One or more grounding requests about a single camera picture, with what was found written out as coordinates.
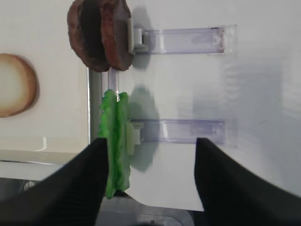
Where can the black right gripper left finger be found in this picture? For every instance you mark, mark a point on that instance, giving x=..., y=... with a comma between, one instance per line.
x=70, y=197

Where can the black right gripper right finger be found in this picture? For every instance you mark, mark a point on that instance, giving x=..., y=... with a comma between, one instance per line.
x=231, y=195

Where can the green lettuce leaf on rack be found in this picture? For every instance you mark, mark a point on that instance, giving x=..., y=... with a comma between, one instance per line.
x=113, y=126

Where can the bread slice on tray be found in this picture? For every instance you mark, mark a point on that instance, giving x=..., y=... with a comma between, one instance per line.
x=18, y=85

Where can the brown meat patty inner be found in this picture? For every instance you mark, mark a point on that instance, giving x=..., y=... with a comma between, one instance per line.
x=84, y=31

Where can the brown meat patty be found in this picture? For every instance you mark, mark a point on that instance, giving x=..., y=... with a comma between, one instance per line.
x=115, y=15
x=84, y=31

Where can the brown meat patty outer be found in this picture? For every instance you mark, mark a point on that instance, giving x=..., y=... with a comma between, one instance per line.
x=115, y=15

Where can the white rectangular tray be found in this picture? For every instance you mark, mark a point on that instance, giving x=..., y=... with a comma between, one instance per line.
x=57, y=127

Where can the clear acrylic rack right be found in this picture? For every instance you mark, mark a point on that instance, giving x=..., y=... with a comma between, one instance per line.
x=167, y=90

